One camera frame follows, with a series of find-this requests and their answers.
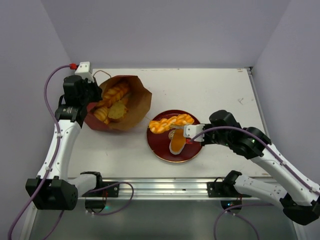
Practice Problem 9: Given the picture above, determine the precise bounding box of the red brown paper bag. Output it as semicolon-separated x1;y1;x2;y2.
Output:
84;75;152;132

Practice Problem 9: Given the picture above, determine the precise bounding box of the herb bread slice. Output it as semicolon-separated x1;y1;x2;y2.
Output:
108;101;128;123

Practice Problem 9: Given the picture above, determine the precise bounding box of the orange bread in bag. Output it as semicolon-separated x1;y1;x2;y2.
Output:
93;81;130;125

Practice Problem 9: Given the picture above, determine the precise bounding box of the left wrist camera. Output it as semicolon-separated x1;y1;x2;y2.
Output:
69;61;95;83

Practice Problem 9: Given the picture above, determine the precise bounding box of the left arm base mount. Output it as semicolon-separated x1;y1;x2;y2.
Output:
78;181;120;198

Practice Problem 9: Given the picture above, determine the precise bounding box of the aluminium mounting rail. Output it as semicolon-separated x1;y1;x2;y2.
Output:
30;177;296;201

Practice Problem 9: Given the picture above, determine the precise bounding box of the white-rimmed round bread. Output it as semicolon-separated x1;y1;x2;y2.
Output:
169;129;186;155

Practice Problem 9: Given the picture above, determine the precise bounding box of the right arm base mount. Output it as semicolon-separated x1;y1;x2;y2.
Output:
206;177;251;199

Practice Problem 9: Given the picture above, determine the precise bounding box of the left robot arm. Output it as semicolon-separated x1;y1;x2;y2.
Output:
25;74;104;211

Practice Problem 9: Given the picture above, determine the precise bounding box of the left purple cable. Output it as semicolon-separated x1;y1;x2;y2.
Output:
6;64;134;240

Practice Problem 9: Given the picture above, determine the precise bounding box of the red round plate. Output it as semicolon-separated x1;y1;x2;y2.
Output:
146;108;203;164

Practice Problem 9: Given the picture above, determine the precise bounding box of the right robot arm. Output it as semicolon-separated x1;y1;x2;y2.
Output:
200;110;320;226

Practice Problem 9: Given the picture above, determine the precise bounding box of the braided orange bread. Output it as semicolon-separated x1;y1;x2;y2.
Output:
148;114;195;134

